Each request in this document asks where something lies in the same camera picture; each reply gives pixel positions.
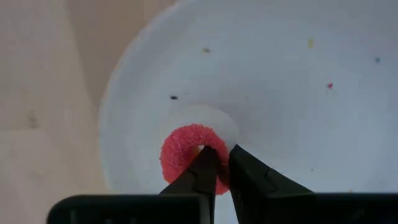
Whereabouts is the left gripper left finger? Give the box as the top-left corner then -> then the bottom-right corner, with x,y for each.
46,145 -> 221,224

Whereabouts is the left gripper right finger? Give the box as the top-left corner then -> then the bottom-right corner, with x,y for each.
228,144 -> 398,224

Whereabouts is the small red sugared donut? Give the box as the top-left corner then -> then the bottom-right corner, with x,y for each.
159,123 -> 231,196

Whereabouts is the white round plate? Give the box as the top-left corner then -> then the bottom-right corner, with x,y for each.
98,0 -> 398,224

